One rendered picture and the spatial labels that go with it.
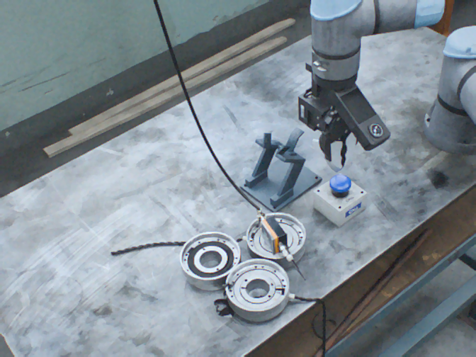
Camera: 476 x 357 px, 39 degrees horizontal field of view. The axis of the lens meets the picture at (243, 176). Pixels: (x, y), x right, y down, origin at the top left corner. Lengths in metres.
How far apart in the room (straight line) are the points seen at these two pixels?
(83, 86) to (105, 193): 1.51
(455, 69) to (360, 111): 0.29
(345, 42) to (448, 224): 0.71
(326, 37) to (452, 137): 0.47
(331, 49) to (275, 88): 0.55
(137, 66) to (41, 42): 0.46
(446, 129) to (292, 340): 0.52
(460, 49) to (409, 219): 0.32
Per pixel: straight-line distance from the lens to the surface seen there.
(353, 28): 1.00
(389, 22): 1.02
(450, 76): 1.32
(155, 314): 1.15
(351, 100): 1.07
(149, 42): 2.92
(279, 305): 1.10
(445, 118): 1.38
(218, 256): 1.19
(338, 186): 1.21
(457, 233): 1.60
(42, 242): 1.31
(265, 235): 1.16
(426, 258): 1.54
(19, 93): 2.73
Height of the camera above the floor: 1.74
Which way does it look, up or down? 44 degrees down
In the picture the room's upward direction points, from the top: 6 degrees counter-clockwise
